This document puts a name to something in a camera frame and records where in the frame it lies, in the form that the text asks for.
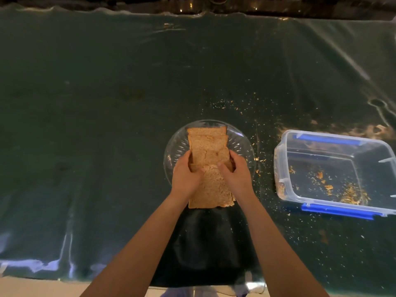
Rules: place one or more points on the person's left hand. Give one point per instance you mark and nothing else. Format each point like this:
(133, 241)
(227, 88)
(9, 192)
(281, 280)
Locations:
(182, 179)

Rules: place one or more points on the person's right hand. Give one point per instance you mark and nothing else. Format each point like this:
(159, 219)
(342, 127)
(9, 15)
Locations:
(239, 182)

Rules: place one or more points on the person's right thumb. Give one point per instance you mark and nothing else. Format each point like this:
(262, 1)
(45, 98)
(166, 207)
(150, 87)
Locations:
(223, 170)

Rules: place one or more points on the person's left thumb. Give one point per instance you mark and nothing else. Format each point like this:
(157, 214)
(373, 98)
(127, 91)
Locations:
(198, 175)

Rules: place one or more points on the brown bread slice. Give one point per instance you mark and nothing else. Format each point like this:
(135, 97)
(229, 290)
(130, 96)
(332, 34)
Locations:
(208, 156)
(213, 188)
(205, 131)
(207, 141)

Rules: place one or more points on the person's right forearm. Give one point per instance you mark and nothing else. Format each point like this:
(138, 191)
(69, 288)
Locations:
(275, 250)

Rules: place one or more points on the person's left forearm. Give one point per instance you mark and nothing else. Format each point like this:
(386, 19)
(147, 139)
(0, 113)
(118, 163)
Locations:
(139, 247)

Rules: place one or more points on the clear glass plate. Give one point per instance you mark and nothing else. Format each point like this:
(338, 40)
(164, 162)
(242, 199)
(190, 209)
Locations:
(241, 142)

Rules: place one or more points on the scattered bread crumbs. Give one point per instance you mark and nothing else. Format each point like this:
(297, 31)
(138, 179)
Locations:
(247, 108)

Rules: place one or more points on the clear plastic container blue clips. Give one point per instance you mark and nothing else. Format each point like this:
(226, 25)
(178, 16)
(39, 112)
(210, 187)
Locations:
(328, 170)

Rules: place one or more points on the clear plastic table cover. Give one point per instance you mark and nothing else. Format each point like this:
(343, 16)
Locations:
(92, 120)

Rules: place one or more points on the bread crumbs in container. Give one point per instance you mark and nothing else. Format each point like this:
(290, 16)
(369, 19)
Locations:
(351, 194)

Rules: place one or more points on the dark glossy furniture edge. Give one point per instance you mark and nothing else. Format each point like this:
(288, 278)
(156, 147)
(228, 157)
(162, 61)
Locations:
(247, 4)

